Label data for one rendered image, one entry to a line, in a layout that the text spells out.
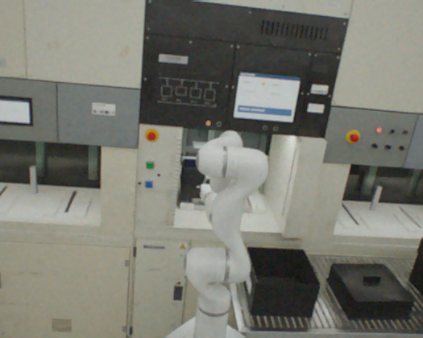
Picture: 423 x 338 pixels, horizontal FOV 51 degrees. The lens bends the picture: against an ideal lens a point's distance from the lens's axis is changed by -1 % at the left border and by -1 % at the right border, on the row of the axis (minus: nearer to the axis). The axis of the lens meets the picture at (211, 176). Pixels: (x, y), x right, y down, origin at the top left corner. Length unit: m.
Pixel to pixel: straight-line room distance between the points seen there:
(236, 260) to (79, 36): 1.14
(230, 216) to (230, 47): 0.86
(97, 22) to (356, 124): 1.27
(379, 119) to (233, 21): 0.84
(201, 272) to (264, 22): 1.10
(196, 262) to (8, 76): 1.17
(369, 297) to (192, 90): 1.19
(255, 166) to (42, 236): 1.35
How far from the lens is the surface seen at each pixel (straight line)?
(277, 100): 2.10
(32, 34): 2.08
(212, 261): 1.53
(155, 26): 2.00
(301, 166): 2.19
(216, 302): 1.61
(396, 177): 3.02
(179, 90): 2.03
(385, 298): 2.13
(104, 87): 2.05
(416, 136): 2.41
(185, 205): 2.46
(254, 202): 2.58
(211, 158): 1.35
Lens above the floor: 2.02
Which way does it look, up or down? 23 degrees down
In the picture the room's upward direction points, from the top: 7 degrees clockwise
